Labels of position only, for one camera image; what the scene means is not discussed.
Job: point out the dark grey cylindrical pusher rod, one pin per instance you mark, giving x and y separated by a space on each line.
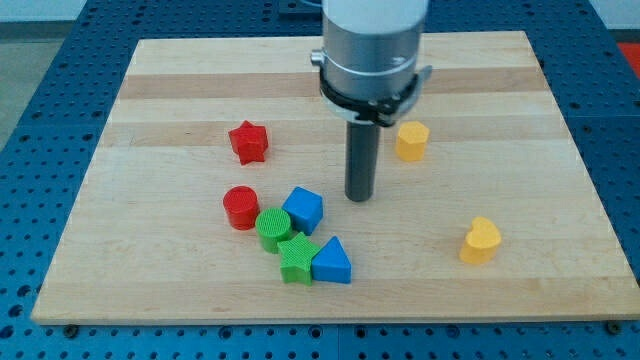
362 142

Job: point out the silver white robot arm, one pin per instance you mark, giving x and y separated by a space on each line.
368 75

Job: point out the red star block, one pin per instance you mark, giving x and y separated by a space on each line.
249 142

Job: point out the green star block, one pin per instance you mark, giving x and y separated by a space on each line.
297 255

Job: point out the yellow hexagon block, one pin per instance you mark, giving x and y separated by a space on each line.
411 141

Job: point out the blue cube block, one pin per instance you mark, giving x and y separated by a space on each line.
305 209

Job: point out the green cylinder block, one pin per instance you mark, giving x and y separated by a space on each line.
273 225

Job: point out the blue triangle block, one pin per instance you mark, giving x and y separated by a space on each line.
331 263

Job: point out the red cylinder block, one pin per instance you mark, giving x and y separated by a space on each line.
241 207

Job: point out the yellow heart block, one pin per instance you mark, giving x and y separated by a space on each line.
481 242

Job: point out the blue perforated metal base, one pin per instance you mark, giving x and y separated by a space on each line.
44 160

